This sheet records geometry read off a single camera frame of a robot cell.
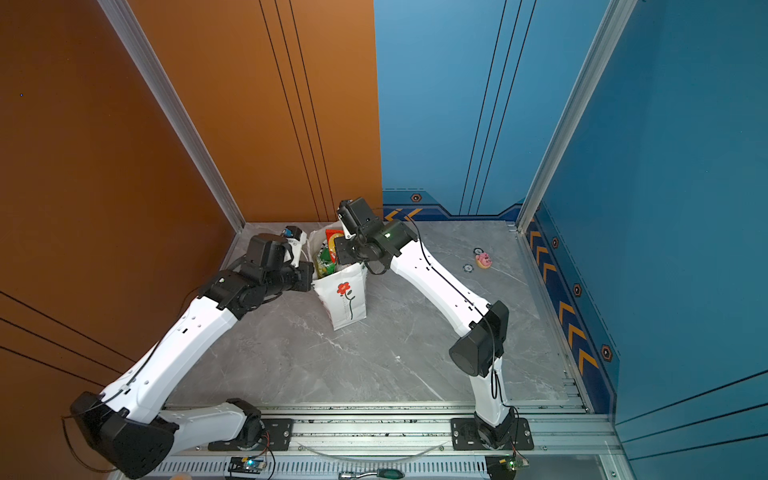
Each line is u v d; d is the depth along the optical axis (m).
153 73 0.79
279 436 0.74
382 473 0.68
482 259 1.05
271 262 0.56
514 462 0.70
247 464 0.71
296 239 0.65
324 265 0.77
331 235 0.77
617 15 0.70
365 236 0.56
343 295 0.80
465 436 0.72
